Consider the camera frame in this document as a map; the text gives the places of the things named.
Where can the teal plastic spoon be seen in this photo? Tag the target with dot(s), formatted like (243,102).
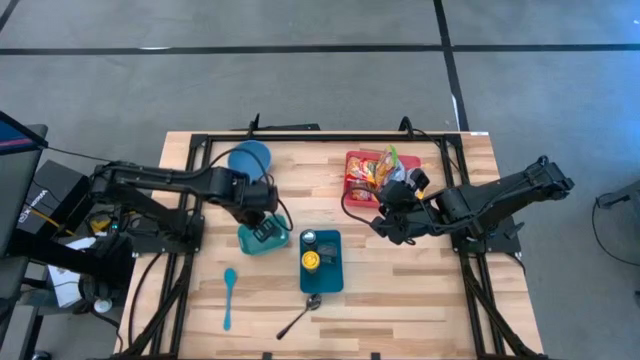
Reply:
(230,280)

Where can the yellow-lid crunchy chili jar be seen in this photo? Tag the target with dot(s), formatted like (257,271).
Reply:
(310,261)

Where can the black box with white print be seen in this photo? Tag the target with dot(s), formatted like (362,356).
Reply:
(45,195)

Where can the teal-blue rectangular plastic bin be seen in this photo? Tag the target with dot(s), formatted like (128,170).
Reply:
(325,280)

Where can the black equipment stand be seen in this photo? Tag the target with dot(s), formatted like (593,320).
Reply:
(60,260)

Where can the black table frame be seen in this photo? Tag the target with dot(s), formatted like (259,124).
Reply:
(325,137)

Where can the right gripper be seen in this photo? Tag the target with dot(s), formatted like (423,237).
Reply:
(407,220)

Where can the black table-edge bracket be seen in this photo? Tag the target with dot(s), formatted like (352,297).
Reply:
(300,127)

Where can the grey computer monitor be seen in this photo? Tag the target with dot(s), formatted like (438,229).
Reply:
(15,190)

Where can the white round cap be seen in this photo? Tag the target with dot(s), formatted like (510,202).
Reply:
(102,305)

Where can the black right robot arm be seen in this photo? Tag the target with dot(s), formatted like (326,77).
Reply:
(500,195)

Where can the green-teal small plastic bin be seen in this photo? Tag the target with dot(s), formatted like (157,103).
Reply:
(277,240)

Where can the white paper sheet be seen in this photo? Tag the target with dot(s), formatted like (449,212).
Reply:
(65,295)

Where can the lime chili shrimp ramen packet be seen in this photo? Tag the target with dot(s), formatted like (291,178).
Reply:
(386,162)

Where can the black spoon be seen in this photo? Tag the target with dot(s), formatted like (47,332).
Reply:
(313,301)

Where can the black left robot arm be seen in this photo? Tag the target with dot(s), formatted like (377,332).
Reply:
(160,180)

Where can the green pepper tin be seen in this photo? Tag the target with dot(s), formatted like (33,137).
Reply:
(327,252)

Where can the blue bowl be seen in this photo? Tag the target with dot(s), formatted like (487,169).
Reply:
(247,157)

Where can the grey stand foot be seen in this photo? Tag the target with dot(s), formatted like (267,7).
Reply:
(625,192)

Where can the yellow ramen noodle packet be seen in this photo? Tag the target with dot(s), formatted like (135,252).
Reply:
(402,175)

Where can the red plastic bin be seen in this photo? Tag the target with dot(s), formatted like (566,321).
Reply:
(412,160)

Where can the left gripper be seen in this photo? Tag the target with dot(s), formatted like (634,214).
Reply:
(255,200)

